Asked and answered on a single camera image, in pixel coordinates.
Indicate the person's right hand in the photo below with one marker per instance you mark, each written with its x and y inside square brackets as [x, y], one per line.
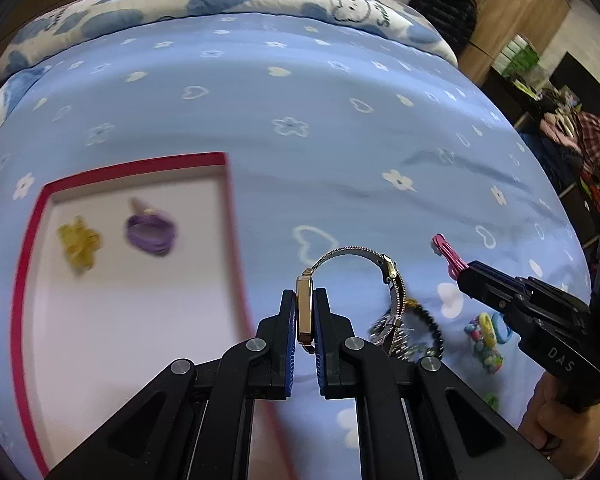
[555, 420]

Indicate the white blue pillow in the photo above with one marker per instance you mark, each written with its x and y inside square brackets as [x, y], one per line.
[15, 92]

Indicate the green white box stack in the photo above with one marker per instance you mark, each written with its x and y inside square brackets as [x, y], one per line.
[517, 57]

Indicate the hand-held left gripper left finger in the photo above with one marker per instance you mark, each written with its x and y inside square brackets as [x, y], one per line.
[289, 340]

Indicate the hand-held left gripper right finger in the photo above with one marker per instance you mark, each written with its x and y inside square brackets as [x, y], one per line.
[321, 345]

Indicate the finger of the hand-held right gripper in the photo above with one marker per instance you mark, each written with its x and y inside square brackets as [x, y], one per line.
[485, 287]
[520, 284]

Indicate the wooden wardrobe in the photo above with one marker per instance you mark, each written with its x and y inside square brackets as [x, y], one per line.
[520, 0]

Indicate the pink hair clip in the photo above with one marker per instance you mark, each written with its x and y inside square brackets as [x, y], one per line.
[447, 255]

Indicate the black screen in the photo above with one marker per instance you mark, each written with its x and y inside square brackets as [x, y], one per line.
[585, 85]

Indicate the small green object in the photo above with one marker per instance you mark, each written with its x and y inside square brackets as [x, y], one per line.
[491, 400]

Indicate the red shallow box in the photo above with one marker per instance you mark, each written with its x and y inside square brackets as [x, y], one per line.
[130, 335]

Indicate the black puffer jacket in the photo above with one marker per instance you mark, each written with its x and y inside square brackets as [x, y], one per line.
[445, 10]

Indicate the yellow hair clip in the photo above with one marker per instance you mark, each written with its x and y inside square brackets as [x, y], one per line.
[80, 245]

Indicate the pile of clothes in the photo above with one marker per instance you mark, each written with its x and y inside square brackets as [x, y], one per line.
[595, 130]

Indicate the blue flower print bedsheet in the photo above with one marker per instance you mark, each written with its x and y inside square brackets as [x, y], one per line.
[330, 160]

